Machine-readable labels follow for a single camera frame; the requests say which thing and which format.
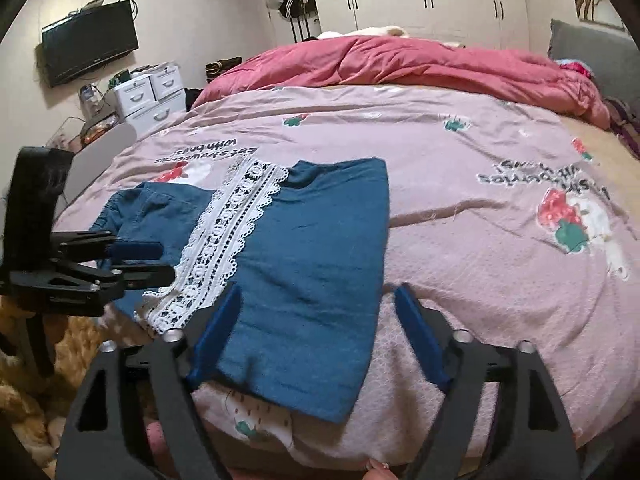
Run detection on fuzzy tan blanket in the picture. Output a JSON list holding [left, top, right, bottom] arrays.
[[0, 295, 166, 468]]

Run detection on cream blanket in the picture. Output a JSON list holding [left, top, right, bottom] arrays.
[[317, 25, 408, 40]]

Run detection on tan bed sheet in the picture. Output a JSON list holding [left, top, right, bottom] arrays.
[[562, 117, 640, 211]]

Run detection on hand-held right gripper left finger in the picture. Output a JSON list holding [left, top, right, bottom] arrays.
[[55, 282, 243, 480]]

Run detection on blue denim pants lace trim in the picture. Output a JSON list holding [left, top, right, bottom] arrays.
[[90, 157, 391, 423]]

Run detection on red duvet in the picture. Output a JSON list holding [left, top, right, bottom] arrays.
[[192, 35, 611, 128]]

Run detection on brown bag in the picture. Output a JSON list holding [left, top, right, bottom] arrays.
[[205, 56, 243, 81]]

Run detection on dark striped cloth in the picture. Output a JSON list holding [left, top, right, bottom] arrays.
[[602, 96, 640, 161]]

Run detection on light grey rounded panel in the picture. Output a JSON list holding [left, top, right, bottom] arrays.
[[62, 122, 138, 206]]

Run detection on white drawer cabinet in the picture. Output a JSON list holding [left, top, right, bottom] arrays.
[[111, 62, 187, 136]]

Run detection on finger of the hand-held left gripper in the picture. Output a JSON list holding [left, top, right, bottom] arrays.
[[50, 230, 163, 261], [75, 260, 176, 306]]

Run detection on pink dotted pajama pants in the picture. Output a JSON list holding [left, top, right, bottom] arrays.
[[145, 420, 178, 468]]

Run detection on colourful cloth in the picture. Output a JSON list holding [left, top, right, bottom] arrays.
[[557, 57, 593, 78]]

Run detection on pink printed blanket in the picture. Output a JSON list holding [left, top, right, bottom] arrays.
[[52, 82, 640, 466]]

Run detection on clear food container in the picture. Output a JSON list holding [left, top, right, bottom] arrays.
[[77, 115, 121, 143]]

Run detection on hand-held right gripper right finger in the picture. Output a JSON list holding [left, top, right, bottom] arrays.
[[394, 284, 583, 480]]

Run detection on grey padded headboard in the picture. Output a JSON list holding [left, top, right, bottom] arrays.
[[547, 19, 640, 106]]

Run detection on black television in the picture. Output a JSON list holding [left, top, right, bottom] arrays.
[[41, 1, 140, 88]]

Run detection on clear kettle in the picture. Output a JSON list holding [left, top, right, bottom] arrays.
[[80, 85, 101, 116]]

